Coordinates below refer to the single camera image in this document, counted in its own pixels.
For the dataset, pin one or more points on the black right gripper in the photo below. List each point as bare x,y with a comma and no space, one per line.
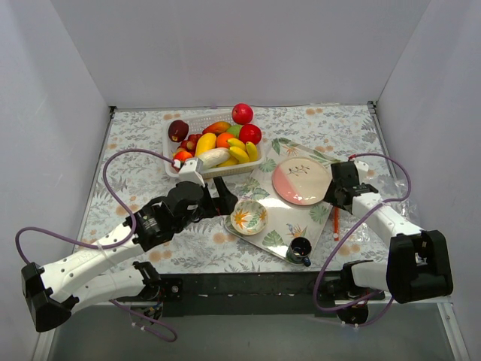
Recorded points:
339,192

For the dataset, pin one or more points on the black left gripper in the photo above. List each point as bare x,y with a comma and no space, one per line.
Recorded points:
210,201

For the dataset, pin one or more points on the white radish toy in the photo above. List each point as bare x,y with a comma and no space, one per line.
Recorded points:
213,158

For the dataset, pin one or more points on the clear zip top bag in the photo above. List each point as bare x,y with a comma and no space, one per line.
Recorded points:
381,215

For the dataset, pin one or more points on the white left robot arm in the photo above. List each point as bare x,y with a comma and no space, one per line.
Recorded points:
55,291

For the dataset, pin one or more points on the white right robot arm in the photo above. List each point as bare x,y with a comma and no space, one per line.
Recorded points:
417,267

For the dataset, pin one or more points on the floral small bowl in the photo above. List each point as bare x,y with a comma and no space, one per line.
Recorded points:
249,217

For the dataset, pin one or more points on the pink white plate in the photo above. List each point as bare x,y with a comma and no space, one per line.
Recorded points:
301,181

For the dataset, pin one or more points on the yellow fruit under radish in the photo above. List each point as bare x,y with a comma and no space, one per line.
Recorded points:
229,162

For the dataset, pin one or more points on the yellow banana bunch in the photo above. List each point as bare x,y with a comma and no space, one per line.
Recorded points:
244,149

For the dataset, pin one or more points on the leaf pattern tray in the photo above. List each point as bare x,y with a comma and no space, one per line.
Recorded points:
285,220

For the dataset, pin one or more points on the yellow mango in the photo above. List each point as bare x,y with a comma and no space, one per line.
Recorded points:
205,143

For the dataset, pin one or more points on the orange fruit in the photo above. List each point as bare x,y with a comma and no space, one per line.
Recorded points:
222,140

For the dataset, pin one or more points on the red cherries cluster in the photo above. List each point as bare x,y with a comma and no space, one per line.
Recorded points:
190,143

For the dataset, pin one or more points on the green fruit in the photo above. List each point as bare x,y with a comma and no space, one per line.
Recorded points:
235,130

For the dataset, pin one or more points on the red apple right side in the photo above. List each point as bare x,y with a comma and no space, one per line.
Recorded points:
250,133

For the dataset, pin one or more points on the orange red mango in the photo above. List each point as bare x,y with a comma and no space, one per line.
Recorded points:
217,128

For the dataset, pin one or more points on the dark blue cup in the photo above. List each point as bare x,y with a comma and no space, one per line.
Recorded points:
299,251

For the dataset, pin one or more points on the white plastic fruit basket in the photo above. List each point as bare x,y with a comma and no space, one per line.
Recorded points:
197,123

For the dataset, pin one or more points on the dark red apple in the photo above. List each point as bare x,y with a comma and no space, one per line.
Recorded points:
178,131

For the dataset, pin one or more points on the red pomegranate on basket rim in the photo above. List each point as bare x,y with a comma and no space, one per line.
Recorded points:
242,114

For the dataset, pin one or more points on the black base bar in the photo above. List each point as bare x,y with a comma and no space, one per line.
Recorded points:
266,293

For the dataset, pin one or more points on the floral tablecloth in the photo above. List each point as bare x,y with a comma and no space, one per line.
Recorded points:
136,171

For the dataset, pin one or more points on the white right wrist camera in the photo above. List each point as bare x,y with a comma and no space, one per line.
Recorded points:
357,171

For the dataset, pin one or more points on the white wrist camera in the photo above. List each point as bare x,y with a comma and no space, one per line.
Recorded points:
190,170
357,171

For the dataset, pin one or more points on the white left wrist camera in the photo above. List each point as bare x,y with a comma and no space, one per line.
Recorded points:
190,170

